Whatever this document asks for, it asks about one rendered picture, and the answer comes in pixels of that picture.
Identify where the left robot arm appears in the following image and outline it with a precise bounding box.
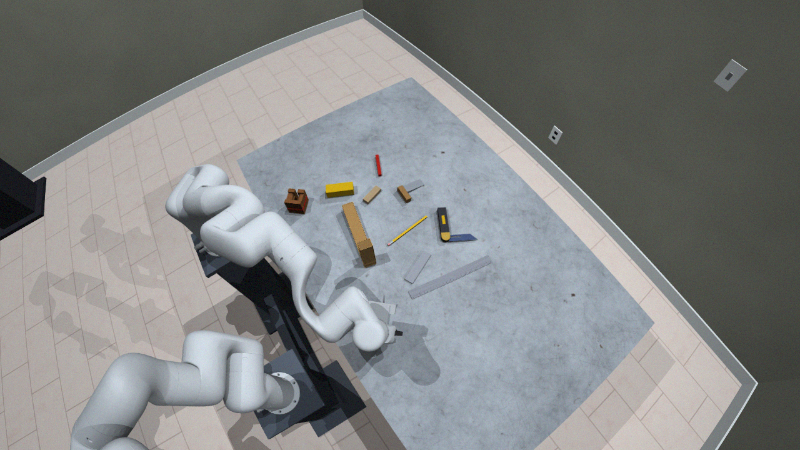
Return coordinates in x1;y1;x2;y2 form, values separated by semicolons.
165;164;396;352

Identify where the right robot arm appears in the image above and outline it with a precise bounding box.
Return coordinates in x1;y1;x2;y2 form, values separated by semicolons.
70;330;300;450

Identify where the black sliding bevel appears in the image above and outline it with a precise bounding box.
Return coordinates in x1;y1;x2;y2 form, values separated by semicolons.
437;207;476;243

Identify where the wooden rail-and-leg frame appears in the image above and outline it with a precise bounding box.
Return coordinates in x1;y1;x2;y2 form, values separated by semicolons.
342;202;377;268

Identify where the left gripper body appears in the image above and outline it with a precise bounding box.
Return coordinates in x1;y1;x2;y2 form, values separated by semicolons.
385;324;396;343

